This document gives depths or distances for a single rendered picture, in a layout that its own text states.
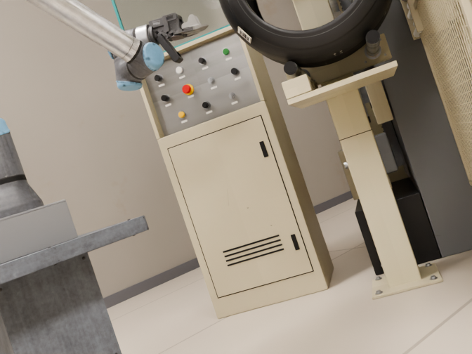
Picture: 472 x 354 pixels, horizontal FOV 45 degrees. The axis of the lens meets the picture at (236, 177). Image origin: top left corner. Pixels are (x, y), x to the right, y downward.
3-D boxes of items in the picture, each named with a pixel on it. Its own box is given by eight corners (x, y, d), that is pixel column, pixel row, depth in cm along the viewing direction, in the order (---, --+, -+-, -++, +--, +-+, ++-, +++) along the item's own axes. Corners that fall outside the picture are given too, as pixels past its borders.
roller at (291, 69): (298, 69, 223) (310, 72, 222) (296, 81, 223) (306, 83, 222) (285, 60, 189) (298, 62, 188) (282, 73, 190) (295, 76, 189)
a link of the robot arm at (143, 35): (138, 49, 205) (149, 53, 214) (151, 46, 204) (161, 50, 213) (133, 24, 204) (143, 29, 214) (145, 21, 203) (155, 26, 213)
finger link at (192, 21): (202, 10, 200) (178, 17, 202) (206, 27, 200) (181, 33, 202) (205, 11, 203) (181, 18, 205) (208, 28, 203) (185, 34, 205)
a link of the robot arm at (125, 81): (128, 81, 199) (123, 48, 202) (112, 92, 208) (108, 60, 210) (151, 83, 206) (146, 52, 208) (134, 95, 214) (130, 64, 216)
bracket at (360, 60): (293, 94, 226) (285, 71, 226) (392, 58, 217) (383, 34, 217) (291, 94, 223) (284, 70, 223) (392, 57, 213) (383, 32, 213)
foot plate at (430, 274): (372, 282, 245) (371, 277, 245) (435, 264, 238) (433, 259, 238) (372, 300, 219) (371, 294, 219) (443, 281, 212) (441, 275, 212)
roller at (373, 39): (369, 43, 216) (380, 46, 215) (364, 55, 216) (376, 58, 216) (368, 27, 182) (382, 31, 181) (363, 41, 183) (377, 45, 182)
